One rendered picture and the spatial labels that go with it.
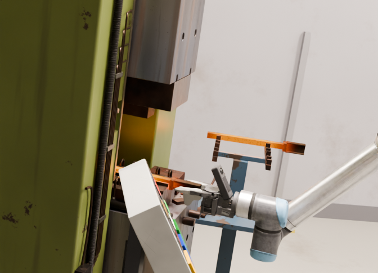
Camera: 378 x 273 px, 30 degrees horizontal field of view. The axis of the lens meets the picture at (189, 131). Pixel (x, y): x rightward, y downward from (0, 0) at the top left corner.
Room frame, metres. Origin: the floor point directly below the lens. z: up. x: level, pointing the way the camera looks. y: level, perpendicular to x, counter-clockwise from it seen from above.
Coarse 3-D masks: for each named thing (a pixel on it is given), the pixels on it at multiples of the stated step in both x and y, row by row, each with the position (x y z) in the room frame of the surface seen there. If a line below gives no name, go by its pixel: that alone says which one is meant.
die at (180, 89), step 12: (132, 84) 2.19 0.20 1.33; (144, 84) 2.18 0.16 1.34; (156, 84) 2.17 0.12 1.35; (168, 84) 2.16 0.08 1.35; (180, 84) 2.22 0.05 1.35; (132, 96) 2.18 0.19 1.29; (144, 96) 2.18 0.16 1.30; (156, 96) 2.17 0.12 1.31; (168, 96) 2.16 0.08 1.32; (180, 96) 2.24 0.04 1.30; (156, 108) 2.16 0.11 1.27; (168, 108) 2.16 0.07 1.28
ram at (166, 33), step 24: (144, 0) 2.13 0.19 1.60; (168, 0) 2.11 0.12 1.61; (192, 0) 2.23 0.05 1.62; (144, 24) 2.13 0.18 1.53; (168, 24) 2.11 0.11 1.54; (192, 24) 2.27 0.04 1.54; (144, 48) 2.13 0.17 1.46; (168, 48) 2.11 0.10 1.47; (192, 48) 2.32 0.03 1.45; (144, 72) 2.13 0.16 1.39; (168, 72) 2.11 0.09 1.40; (192, 72) 2.36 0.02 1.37
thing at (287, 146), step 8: (208, 136) 2.89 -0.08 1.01; (216, 136) 2.89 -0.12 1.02; (224, 136) 2.89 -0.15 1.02; (232, 136) 2.89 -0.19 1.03; (240, 136) 2.91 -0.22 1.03; (256, 144) 2.88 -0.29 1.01; (264, 144) 2.88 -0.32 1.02; (272, 144) 2.88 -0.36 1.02; (280, 144) 2.88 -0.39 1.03; (288, 144) 2.89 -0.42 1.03; (296, 144) 2.88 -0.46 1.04; (304, 144) 2.89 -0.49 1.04; (288, 152) 2.88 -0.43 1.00; (296, 152) 2.88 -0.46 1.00
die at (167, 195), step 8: (112, 184) 2.22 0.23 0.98; (120, 184) 2.23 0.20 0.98; (160, 184) 2.25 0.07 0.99; (168, 184) 2.25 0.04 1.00; (112, 192) 2.19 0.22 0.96; (120, 192) 2.18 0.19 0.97; (160, 192) 2.20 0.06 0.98; (168, 192) 2.26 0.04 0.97; (120, 200) 2.18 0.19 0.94; (168, 200) 2.28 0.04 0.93
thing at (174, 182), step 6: (120, 168) 2.32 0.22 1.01; (156, 180) 2.27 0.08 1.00; (162, 180) 2.27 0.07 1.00; (168, 180) 2.26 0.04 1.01; (174, 180) 2.26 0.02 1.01; (180, 180) 2.27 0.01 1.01; (174, 186) 2.26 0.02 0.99; (186, 186) 2.26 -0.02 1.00; (192, 186) 2.25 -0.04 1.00; (198, 186) 2.24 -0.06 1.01
